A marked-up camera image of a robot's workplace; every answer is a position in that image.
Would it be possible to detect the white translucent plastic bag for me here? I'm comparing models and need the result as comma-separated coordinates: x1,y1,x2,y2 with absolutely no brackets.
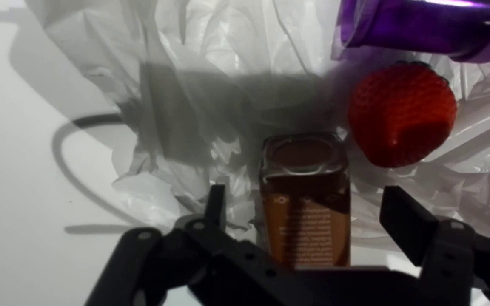
22,0,490,274

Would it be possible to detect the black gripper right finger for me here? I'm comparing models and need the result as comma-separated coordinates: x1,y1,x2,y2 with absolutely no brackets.
376,186,490,306

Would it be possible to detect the brown spice bottle red cap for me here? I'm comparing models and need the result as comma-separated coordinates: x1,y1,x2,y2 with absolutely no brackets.
257,132,354,273

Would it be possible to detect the purple plastic jar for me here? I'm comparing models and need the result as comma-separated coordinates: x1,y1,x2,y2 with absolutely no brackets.
337,0,490,65

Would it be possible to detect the red toy strawberry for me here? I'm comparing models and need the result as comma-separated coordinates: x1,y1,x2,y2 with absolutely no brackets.
345,60,461,171

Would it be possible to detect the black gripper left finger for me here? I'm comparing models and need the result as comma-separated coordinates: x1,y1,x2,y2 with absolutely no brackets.
83,183,297,306

